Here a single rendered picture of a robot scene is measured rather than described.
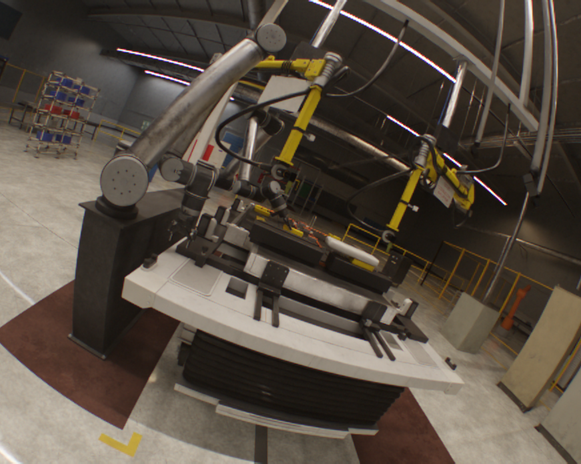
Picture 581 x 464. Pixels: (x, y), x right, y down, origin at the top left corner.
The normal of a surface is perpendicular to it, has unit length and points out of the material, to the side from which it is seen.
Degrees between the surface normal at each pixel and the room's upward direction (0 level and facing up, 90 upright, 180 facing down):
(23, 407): 0
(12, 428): 0
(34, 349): 0
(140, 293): 90
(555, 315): 90
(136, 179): 90
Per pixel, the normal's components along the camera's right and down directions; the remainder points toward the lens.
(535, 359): -0.91, -0.39
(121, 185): 0.52, 0.37
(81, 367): 0.41, -0.90
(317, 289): 0.06, 0.20
